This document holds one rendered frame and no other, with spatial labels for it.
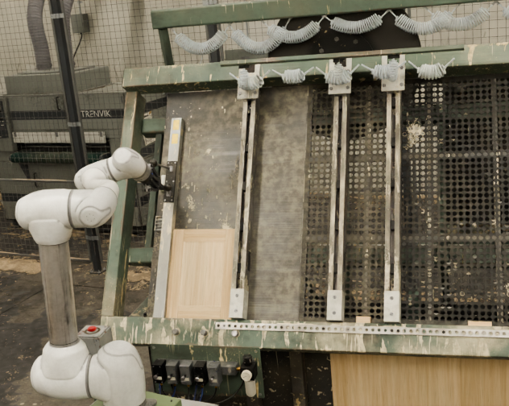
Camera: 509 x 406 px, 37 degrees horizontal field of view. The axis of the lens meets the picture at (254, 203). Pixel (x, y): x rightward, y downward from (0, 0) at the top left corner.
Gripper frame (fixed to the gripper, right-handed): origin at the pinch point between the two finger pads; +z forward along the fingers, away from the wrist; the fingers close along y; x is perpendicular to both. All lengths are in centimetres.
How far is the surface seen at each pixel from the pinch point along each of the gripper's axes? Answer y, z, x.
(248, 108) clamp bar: -40, 10, 36
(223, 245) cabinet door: 23.7, 14.6, 27.2
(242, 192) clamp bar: 0.6, 10.6, 35.8
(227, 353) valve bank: 71, 13, 33
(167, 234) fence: 19.0, 12.2, 1.0
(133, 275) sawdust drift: -11, 286, -141
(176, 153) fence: -19.9, 12.3, 1.7
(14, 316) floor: 35, 217, -205
